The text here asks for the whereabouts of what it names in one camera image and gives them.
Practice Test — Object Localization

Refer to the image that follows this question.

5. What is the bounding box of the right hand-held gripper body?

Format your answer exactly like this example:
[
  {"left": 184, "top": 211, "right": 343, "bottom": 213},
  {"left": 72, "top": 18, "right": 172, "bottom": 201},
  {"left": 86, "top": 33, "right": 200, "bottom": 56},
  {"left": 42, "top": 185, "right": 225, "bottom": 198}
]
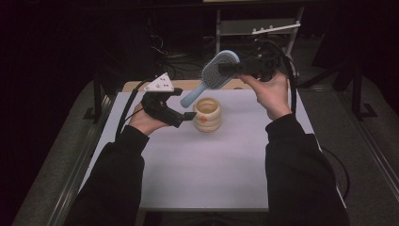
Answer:
[{"left": 240, "top": 21, "right": 301, "bottom": 83}]

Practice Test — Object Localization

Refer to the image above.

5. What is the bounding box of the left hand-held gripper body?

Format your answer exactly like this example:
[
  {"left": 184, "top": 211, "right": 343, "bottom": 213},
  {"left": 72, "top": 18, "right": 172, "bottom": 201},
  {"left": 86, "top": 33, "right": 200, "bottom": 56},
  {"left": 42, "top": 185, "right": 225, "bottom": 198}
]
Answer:
[{"left": 140, "top": 72, "right": 175, "bottom": 122}]

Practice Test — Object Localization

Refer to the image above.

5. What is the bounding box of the light blue hairbrush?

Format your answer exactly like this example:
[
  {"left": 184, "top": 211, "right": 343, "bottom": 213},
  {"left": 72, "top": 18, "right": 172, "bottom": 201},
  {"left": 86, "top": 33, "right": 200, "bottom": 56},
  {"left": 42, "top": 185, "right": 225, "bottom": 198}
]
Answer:
[{"left": 180, "top": 49, "right": 241, "bottom": 109}]

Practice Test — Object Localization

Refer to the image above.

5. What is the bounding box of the cream ringed cup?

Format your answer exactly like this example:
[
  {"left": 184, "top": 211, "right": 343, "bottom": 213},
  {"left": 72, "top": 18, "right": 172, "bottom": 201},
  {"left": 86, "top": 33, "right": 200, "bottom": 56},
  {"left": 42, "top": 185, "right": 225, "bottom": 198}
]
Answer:
[{"left": 192, "top": 96, "right": 223, "bottom": 133}]

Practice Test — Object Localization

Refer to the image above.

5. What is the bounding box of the person's right hand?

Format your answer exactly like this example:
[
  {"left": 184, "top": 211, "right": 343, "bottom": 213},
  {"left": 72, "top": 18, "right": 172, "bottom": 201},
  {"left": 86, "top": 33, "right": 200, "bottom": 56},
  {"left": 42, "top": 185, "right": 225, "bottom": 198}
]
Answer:
[{"left": 236, "top": 69, "right": 293, "bottom": 121}]

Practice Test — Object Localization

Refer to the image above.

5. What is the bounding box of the person's left hand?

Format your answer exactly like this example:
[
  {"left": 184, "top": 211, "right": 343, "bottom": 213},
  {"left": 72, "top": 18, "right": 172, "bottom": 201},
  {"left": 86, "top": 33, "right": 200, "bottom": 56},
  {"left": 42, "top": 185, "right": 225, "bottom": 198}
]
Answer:
[{"left": 128, "top": 102, "right": 170, "bottom": 137}]

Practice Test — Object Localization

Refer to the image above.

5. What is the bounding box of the grey metal stand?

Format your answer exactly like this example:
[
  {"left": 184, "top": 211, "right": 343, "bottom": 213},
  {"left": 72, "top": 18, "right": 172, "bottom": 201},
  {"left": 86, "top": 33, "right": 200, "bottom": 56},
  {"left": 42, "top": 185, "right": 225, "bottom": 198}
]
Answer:
[{"left": 215, "top": 6, "right": 305, "bottom": 57}]

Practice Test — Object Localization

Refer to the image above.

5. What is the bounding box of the white table mat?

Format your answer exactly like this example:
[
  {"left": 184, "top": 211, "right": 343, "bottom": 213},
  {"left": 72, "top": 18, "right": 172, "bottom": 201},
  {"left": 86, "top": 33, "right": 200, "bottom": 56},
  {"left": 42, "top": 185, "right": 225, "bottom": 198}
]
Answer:
[{"left": 79, "top": 89, "right": 347, "bottom": 211}]

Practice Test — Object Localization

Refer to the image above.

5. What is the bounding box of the black stand leg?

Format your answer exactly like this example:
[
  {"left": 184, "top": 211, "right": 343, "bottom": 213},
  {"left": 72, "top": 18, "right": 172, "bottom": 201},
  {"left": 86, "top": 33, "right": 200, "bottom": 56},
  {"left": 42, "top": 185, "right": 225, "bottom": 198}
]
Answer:
[
  {"left": 83, "top": 70, "right": 106, "bottom": 121},
  {"left": 351, "top": 59, "right": 379, "bottom": 122}
]

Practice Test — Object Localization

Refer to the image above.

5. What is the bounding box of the tangle of black cables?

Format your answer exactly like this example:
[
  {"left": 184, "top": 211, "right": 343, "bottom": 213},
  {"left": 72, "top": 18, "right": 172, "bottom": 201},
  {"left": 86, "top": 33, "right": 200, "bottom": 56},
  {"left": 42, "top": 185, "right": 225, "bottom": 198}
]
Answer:
[{"left": 147, "top": 18, "right": 217, "bottom": 81}]

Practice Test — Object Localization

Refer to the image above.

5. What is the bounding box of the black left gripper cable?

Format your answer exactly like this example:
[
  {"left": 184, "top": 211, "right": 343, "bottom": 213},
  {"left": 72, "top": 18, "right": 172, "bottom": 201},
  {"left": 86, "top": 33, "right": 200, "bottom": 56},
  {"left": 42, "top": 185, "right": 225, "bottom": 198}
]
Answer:
[{"left": 115, "top": 78, "right": 155, "bottom": 141}]

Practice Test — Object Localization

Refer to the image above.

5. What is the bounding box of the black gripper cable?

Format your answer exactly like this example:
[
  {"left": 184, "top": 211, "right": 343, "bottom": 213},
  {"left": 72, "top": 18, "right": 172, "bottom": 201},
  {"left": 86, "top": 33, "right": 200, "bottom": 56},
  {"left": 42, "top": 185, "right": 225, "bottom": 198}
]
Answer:
[
  {"left": 263, "top": 39, "right": 298, "bottom": 116},
  {"left": 115, "top": 78, "right": 155, "bottom": 141}
]

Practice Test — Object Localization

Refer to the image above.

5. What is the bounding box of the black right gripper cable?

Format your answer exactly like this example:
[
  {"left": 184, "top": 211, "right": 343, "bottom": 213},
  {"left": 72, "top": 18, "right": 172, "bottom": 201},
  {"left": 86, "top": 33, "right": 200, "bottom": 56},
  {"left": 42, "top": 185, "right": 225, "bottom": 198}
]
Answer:
[{"left": 263, "top": 39, "right": 298, "bottom": 116}]

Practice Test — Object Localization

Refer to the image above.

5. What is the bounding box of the grey metal rail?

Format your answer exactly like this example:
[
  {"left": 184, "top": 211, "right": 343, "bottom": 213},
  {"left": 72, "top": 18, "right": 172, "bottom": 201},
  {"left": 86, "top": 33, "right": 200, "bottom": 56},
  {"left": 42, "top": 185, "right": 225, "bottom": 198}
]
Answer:
[
  {"left": 340, "top": 90, "right": 399, "bottom": 202},
  {"left": 46, "top": 93, "right": 119, "bottom": 226}
]

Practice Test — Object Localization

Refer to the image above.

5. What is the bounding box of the thin black cable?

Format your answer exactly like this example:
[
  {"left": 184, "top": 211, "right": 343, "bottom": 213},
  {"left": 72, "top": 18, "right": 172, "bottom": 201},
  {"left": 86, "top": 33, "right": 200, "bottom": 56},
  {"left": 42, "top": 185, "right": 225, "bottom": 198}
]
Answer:
[{"left": 319, "top": 145, "right": 351, "bottom": 202}]

